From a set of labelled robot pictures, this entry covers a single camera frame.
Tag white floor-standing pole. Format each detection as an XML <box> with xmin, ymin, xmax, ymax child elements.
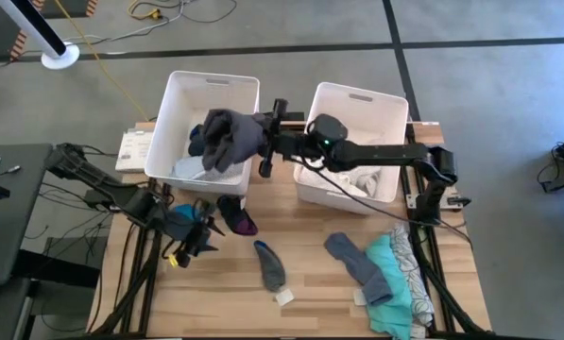
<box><xmin>0</xmin><ymin>0</ymin><xmax>80</xmax><ymax>71</ymax></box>

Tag white paper booklet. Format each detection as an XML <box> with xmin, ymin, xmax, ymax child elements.
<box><xmin>114</xmin><ymin>127</ymin><xmax>156</xmax><ymax>174</ymax></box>

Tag yellow cable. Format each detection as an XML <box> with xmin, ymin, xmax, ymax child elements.
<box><xmin>53</xmin><ymin>0</ymin><xmax>150</xmax><ymax>122</ymax></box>

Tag blue-grey pants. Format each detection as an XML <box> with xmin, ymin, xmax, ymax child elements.
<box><xmin>323</xmin><ymin>231</ymin><xmax>395</xmax><ymax>307</ymax></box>

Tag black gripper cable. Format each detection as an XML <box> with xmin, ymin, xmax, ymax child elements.
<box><xmin>285</xmin><ymin>158</ymin><xmax>475</xmax><ymax>250</ymax></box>

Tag navy and purple sock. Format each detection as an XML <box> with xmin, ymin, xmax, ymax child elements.
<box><xmin>216</xmin><ymin>195</ymin><xmax>259</xmax><ymax>237</ymax></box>

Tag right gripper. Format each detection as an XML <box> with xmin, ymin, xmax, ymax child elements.
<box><xmin>259</xmin><ymin>98</ymin><xmax>312</xmax><ymax>179</ymax></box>

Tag grey sock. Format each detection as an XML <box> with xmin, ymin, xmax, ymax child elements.
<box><xmin>252</xmin><ymin>239</ymin><xmax>287</xmax><ymax>293</ymax></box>

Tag dark grey garment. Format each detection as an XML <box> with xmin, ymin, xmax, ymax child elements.
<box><xmin>200</xmin><ymin>108</ymin><xmax>269</xmax><ymax>174</ymax></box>

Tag teal garment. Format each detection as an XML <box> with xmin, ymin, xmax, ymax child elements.
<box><xmin>364</xmin><ymin>234</ymin><xmax>415</xmax><ymax>340</ymax></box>

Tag grey floor cables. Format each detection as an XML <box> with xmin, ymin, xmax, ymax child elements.
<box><xmin>63</xmin><ymin>0</ymin><xmax>239</xmax><ymax>46</ymax></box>

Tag black desk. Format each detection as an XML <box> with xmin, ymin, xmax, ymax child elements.
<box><xmin>0</xmin><ymin>143</ymin><xmax>55</xmax><ymax>288</ymax></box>

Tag navy blue pants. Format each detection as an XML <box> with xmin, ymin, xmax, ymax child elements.
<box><xmin>186</xmin><ymin>123</ymin><xmax>208</xmax><ymax>158</ymax></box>

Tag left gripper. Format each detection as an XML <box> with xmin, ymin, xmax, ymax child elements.
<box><xmin>175</xmin><ymin>213</ymin><xmax>227</xmax><ymax>269</ymax></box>

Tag white towel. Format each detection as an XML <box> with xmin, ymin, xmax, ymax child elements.
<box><xmin>299</xmin><ymin>131</ymin><xmax>383</xmax><ymax>198</ymax></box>

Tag white patterned cloth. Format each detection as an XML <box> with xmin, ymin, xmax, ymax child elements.
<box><xmin>388</xmin><ymin>222</ymin><xmax>436</xmax><ymax>339</ymax></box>

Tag white perforated plastic basket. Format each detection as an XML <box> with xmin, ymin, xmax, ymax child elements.
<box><xmin>144</xmin><ymin>70</ymin><xmax>262</xmax><ymax>197</ymax></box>
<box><xmin>293</xmin><ymin>81</ymin><xmax>410</xmax><ymax>216</ymax></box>

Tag light grey shirt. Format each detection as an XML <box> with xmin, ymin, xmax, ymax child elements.
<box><xmin>171</xmin><ymin>154</ymin><xmax>248</xmax><ymax>186</ymax></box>

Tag yellow power cord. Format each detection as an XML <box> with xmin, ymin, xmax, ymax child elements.
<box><xmin>126</xmin><ymin>0</ymin><xmax>164</xmax><ymax>21</ymax></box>

